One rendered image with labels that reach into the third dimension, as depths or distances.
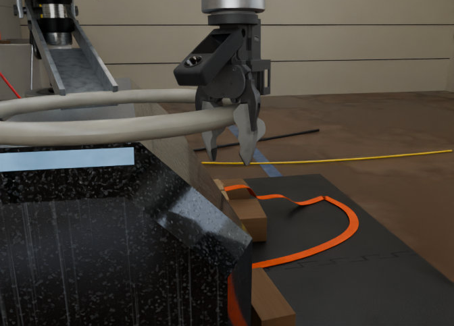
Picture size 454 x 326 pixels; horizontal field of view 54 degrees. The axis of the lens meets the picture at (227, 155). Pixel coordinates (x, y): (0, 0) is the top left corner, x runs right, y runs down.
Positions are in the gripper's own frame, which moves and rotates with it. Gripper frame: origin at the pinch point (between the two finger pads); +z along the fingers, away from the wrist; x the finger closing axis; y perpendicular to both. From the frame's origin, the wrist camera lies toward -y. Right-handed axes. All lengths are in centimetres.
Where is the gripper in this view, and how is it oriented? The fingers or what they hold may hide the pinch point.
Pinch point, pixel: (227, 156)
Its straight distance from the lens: 65.6
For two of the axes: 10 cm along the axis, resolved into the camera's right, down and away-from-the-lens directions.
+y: 5.3, -2.1, 8.2
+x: -8.5, -1.1, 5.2
